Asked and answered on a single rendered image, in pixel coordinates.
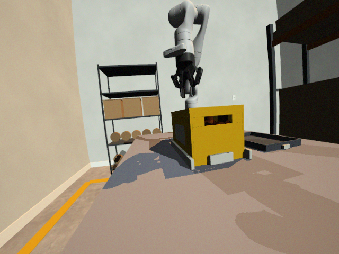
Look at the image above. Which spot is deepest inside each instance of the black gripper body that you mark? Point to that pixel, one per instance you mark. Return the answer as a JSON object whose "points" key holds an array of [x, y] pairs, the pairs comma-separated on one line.
{"points": [[183, 61]]}

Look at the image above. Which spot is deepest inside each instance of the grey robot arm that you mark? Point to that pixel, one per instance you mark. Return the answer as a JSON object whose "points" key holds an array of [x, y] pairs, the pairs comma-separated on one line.
{"points": [[192, 14]]}

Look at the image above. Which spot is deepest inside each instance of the yellow crate with dividers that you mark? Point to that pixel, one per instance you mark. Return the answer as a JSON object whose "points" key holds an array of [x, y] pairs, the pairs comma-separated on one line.
{"points": [[200, 141]]}

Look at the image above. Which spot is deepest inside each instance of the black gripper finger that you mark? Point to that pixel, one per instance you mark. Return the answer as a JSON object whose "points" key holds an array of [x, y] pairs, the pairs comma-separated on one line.
{"points": [[179, 84], [193, 82]]}

